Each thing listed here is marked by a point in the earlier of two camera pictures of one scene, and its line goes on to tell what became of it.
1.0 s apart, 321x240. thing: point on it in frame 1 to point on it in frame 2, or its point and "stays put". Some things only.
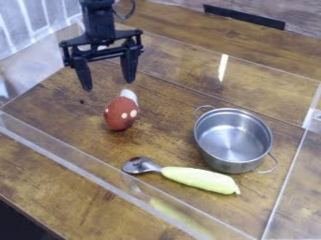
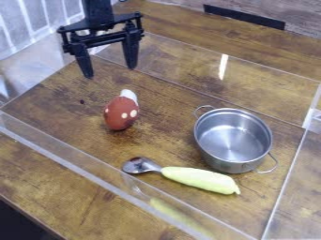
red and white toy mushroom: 123,111 stays put
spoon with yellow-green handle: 196,178 stays put
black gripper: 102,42 to 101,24
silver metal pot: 234,140 stays put
